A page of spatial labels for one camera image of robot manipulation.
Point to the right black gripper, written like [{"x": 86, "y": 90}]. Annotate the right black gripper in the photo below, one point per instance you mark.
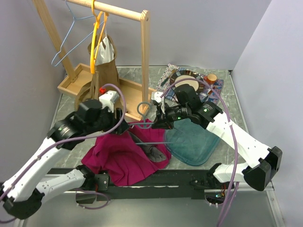
[{"x": 162, "y": 121}]

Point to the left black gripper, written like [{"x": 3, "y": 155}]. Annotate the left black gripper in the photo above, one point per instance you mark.
[{"x": 121, "y": 128}]

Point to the teal plastic hanger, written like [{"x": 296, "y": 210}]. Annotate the teal plastic hanger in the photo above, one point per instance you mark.
[{"x": 146, "y": 125}]

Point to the magenta garment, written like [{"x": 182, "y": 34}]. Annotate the magenta garment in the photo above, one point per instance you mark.
[{"x": 130, "y": 157}]

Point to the tan skirt with white lining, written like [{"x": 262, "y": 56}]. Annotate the tan skirt with white lining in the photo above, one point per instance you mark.
[{"x": 105, "y": 72}]

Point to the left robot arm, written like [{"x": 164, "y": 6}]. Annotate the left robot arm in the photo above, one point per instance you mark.
[{"x": 24, "y": 193}]

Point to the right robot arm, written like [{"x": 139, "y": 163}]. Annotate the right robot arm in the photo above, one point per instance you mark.
[{"x": 261, "y": 161}]

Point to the teal plastic basket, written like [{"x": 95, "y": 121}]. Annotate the teal plastic basket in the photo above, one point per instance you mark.
[{"x": 190, "y": 143}]

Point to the brown rimmed ceramic plate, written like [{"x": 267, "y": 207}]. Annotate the brown rimmed ceramic plate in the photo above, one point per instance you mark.
[{"x": 185, "y": 76}]

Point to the patterned placemat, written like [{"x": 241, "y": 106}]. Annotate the patterned placemat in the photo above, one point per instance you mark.
[{"x": 205, "y": 95}]

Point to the orange ceramic cup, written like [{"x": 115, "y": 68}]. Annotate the orange ceramic cup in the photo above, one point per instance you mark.
[{"x": 210, "y": 79}]

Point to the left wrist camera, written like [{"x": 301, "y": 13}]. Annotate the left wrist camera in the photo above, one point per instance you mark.
[{"x": 108, "y": 98}]

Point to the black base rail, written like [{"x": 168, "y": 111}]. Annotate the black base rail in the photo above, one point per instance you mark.
[{"x": 162, "y": 184}]

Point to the light blue wire hanger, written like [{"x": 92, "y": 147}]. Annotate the light blue wire hanger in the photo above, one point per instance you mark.
[{"x": 79, "y": 31}]

